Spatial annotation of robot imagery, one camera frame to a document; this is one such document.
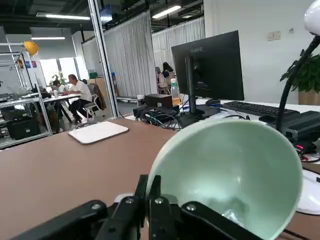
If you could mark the white desk lamp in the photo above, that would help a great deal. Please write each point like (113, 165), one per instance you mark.
(310, 195)

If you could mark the office chair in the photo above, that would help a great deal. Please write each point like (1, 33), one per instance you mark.
(96, 100)

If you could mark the white wall switch panel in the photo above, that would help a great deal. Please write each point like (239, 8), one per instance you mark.
(273, 35)

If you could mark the small green bowl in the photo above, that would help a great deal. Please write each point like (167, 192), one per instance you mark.
(225, 162)

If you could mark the metal frame shelf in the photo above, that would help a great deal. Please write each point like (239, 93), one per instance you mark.
(22, 100)

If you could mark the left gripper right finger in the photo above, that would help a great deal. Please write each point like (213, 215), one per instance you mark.
(170, 222)

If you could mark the black keyboard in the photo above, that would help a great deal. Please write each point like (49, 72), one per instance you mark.
(257, 108)

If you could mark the white curtain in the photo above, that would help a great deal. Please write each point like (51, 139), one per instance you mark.
(130, 55)
(175, 37)

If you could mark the dark brown box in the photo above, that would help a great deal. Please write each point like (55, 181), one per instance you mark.
(158, 100)

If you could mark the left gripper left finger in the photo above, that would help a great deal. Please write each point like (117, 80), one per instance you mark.
(125, 217)

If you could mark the aluminium frame post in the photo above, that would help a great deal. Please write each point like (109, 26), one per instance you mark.
(102, 62)

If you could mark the black computer mouse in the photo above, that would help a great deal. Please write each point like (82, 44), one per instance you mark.
(213, 101)

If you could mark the black case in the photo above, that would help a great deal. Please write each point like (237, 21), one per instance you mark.
(23, 128)

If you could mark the black computer monitor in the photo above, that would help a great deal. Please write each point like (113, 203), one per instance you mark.
(212, 70)

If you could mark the person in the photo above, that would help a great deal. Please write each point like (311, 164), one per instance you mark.
(165, 75)
(58, 86)
(81, 91)

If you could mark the ceiling light strip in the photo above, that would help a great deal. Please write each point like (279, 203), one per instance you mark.
(67, 17)
(47, 38)
(166, 12)

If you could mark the yellow hard hat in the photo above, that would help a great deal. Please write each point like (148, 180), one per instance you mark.
(32, 47)

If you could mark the black power supply box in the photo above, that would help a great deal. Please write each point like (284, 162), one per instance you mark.
(305, 142)
(307, 120)

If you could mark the clear drink bottle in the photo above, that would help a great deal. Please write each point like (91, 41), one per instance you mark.
(175, 92)

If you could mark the green potted plant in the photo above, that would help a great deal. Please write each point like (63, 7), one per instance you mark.
(307, 75)

